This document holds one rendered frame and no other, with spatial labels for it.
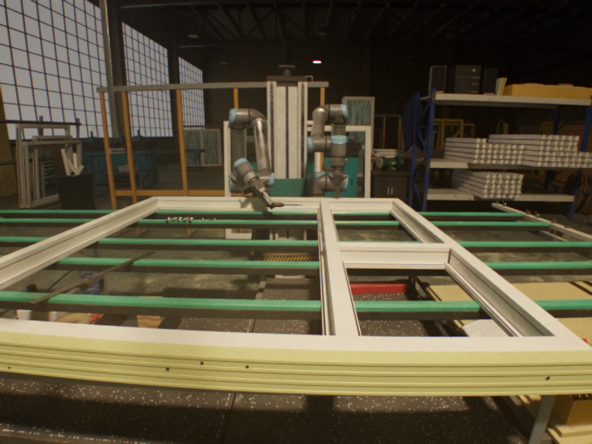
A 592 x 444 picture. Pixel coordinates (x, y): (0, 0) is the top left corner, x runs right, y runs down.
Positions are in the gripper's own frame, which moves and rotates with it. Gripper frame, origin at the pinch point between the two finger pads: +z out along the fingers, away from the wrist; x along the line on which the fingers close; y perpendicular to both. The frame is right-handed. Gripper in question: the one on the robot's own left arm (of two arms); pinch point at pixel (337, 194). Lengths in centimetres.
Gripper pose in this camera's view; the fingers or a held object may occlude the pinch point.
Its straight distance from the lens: 195.2
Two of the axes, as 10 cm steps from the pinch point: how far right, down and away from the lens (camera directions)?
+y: 10.0, 0.1, -0.5
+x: 0.5, -2.5, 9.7
